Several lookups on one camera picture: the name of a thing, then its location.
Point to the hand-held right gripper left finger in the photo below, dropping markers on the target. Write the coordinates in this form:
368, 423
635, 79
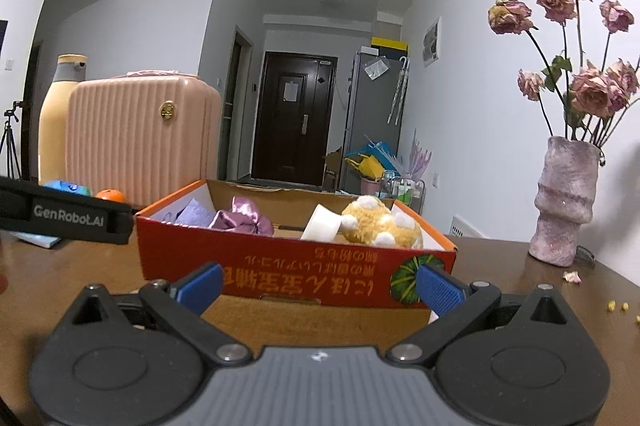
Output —
201, 286

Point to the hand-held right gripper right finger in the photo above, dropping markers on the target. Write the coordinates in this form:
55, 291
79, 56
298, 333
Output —
439, 288

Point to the lavender knit cloth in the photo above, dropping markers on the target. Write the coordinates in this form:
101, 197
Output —
192, 213

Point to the white and pink item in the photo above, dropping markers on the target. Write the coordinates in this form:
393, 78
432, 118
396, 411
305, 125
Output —
240, 216

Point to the yellow spotted plush toy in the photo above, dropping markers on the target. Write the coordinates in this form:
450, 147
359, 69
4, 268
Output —
370, 226

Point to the orange cardboard box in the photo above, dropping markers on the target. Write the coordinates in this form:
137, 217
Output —
300, 266

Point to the white soft roll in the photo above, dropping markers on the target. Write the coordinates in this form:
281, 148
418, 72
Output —
320, 223

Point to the orange fruit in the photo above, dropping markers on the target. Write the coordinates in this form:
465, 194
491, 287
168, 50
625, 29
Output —
110, 195

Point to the yellow thermos jug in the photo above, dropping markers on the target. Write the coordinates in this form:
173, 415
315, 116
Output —
52, 126

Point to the pink ribbed suitcase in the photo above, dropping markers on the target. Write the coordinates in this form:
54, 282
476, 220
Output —
135, 141

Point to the pink bucket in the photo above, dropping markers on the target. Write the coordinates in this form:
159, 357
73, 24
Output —
369, 186

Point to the purple feather decoration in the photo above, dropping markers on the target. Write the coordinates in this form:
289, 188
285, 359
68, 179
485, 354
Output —
420, 159

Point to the fallen dried petal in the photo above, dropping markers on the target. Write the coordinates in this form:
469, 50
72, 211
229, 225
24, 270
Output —
572, 277

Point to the pink textured vase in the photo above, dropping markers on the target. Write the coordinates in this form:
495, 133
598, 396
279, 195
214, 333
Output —
565, 206

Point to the open brown cardboard carton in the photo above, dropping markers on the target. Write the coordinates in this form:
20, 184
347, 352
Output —
332, 171

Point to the dark wooden door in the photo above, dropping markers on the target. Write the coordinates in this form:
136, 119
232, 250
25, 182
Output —
290, 136

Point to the grey fridge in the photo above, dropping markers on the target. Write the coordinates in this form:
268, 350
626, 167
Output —
370, 121

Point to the clear folded umbrella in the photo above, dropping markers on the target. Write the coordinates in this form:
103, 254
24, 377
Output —
402, 91
395, 91

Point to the white paper notice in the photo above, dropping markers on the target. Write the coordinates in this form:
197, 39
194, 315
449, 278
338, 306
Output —
293, 92

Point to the clear plastic bag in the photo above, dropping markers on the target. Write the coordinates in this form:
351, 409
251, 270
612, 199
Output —
377, 68

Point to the yellow black flat box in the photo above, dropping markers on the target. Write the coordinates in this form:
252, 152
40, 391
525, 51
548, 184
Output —
389, 45

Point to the black camera tripod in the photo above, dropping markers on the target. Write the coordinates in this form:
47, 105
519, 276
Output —
10, 141

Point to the dark side doorway frame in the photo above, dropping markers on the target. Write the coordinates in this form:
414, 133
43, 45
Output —
235, 106

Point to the white wall fuse panel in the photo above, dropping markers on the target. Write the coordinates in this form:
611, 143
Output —
432, 42

